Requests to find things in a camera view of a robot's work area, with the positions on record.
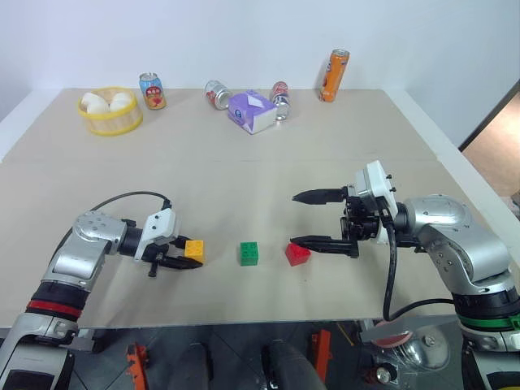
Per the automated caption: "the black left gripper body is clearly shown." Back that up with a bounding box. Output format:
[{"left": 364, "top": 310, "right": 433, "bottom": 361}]
[{"left": 142, "top": 238, "right": 183, "bottom": 279}]

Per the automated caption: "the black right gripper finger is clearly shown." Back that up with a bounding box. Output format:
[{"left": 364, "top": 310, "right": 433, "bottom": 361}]
[
  {"left": 288, "top": 234, "right": 351, "bottom": 257},
  {"left": 292, "top": 186, "right": 350, "bottom": 206}
]

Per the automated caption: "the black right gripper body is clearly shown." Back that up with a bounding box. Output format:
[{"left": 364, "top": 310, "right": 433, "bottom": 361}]
[{"left": 340, "top": 184, "right": 386, "bottom": 259}]

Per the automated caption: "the yellow toy brick cube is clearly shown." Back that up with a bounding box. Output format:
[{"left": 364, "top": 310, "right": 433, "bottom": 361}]
[{"left": 183, "top": 239, "right": 206, "bottom": 263}]

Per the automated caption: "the red toy brick cube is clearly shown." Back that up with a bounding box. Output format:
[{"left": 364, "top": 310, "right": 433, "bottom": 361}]
[{"left": 284, "top": 242, "right": 312, "bottom": 268}]

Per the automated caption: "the green toy brick cube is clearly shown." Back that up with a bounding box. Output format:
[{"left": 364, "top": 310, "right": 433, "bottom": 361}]
[{"left": 239, "top": 240, "right": 260, "bottom": 267}]

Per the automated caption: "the dark rounded shape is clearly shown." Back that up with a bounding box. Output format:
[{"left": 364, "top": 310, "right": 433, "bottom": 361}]
[
  {"left": 172, "top": 340, "right": 215, "bottom": 390},
  {"left": 258, "top": 338, "right": 327, "bottom": 390}
]

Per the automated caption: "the red silver soda can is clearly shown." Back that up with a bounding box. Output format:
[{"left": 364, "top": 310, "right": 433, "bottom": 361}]
[{"left": 270, "top": 80, "right": 291, "bottom": 122}]

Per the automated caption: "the orange clamp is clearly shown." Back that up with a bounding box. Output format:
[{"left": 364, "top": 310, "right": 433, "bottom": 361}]
[
  {"left": 125, "top": 342, "right": 150, "bottom": 384},
  {"left": 311, "top": 329, "right": 331, "bottom": 384}
]

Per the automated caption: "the purple and white carton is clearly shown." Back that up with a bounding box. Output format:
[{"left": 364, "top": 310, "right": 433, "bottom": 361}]
[{"left": 227, "top": 89, "right": 279, "bottom": 136}]

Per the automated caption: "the pink round disc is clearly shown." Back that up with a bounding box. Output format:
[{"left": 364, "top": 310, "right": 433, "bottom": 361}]
[{"left": 372, "top": 318, "right": 412, "bottom": 348}]

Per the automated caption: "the tall orange drink can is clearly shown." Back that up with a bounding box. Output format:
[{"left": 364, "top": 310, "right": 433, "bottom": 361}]
[{"left": 318, "top": 48, "right": 352, "bottom": 103}]

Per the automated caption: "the yellow bamboo steamer basket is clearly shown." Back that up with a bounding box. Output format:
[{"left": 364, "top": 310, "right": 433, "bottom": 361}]
[{"left": 77, "top": 85, "right": 145, "bottom": 137}]

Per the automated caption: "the shiny silver dome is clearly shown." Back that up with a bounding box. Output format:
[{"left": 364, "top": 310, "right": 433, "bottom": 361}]
[{"left": 400, "top": 323, "right": 451, "bottom": 371}]

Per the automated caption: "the silver and red drink can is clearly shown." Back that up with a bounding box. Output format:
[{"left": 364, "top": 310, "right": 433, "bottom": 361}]
[{"left": 203, "top": 79, "right": 233, "bottom": 111}]

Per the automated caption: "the blue and red drink can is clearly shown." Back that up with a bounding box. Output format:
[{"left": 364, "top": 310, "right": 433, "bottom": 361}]
[{"left": 138, "top": 71, "right": 168, "bottom": 111}]

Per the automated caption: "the white steamed bun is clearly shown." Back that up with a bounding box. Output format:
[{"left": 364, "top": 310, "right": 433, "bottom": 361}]
[
  {"left": 80, "top": 92, "right": 111, "bottom": 115},
  {"left": 108, "top": 92, "right": 132, "bottom": 113}
]

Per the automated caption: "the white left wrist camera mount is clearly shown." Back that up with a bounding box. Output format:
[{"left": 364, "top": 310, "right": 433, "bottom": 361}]
[{"left": 135, "top": 208, "right": 180, "bottom": 262}]

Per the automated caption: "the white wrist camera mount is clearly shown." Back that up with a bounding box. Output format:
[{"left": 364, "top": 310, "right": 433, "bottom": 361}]
[
  {"left": 353, "top": 159, "right": 400, "bottom": 247},
  {"left": 135, "top": 208, "right": 180, "bottom": 262}
]

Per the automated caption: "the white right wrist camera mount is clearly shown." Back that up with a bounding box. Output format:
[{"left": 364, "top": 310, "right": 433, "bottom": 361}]
[{"left": 353, "top": 159, "right": 400, "bottom": 247}]

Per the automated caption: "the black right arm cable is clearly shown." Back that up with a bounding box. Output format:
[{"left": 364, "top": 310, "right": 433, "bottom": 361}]
[{"left": 381, "top": 221, "right": 458, "bottom": 323}]

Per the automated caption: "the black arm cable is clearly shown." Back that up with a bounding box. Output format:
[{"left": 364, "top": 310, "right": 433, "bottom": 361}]
[
  {"left": 89, "top": 190, "right": 173, "bottom": 213},
  {"left": 381, "top": 221, "right": 458, "bottom": 323}
]

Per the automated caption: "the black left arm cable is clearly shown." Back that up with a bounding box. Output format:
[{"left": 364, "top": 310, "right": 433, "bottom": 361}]
[{"left": 89, "top": 190, "right": 173, "bottom": 213}]

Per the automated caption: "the grey metal bracket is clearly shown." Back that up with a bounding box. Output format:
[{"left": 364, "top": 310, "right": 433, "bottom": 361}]
[{"left": 71, "top": 327, "right": 98, "bottom": 353}]

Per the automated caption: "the dark door frame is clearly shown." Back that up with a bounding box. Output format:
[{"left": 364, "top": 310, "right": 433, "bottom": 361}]
[{"left": 458, "top": 78, "right": 520, "bottom": 152}]

